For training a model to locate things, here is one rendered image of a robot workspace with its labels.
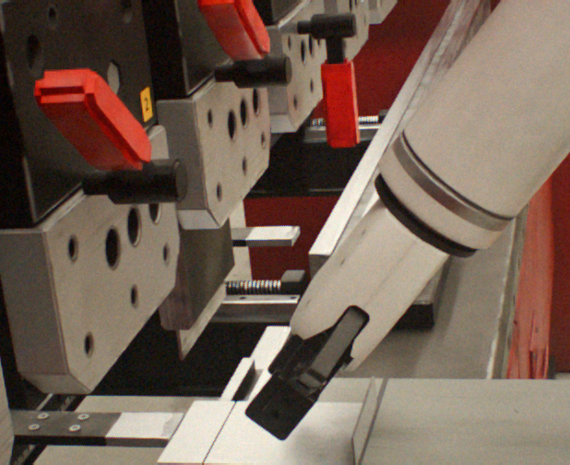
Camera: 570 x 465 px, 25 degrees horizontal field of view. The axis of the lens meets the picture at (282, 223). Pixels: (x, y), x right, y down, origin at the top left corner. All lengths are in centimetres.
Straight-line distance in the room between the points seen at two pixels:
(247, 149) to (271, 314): 70
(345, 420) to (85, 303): 37
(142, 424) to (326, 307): 19
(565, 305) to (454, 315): 180
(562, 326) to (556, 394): 226
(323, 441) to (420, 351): 43
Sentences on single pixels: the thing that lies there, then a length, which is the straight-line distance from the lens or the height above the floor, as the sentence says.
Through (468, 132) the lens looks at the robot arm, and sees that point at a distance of 71.
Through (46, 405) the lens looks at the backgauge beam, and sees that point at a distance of 117.
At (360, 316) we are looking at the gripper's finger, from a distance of 75.
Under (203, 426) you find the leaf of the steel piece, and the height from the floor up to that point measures 100.
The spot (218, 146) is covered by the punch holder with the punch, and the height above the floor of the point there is 122.
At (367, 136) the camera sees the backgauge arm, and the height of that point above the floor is 84.
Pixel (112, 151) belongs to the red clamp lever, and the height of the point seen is 128.
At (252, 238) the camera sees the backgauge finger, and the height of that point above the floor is 100.
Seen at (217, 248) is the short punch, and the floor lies 113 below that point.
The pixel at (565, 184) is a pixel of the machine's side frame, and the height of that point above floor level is 48.
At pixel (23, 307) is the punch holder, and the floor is 122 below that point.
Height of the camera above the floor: 140
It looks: 19 degrees down
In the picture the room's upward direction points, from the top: 6 degrees counter-clockwise
